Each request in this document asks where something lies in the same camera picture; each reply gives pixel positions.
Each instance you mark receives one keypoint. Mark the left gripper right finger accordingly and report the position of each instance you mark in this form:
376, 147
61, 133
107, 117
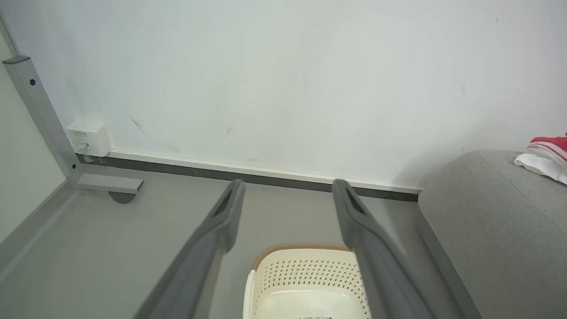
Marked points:
381, 274

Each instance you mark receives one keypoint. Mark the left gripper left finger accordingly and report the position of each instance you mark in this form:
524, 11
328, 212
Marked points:
199, 270

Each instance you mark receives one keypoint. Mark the red and white garment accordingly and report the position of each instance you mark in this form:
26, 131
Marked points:
549, 155

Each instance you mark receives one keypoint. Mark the cream plastic basket brown rim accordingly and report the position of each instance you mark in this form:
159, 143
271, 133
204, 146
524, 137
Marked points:
305, 283

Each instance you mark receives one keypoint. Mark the white and dark baseboard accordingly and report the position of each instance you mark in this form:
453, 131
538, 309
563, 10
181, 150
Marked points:
274, 173

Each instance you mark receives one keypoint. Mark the grey fabric sofa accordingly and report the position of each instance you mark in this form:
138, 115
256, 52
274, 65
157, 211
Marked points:
496, 230

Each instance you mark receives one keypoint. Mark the white wall socket box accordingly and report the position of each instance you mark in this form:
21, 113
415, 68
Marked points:
91, 137

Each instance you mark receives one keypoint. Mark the grey metal frame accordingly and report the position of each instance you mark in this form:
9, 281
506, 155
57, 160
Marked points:
40, 106

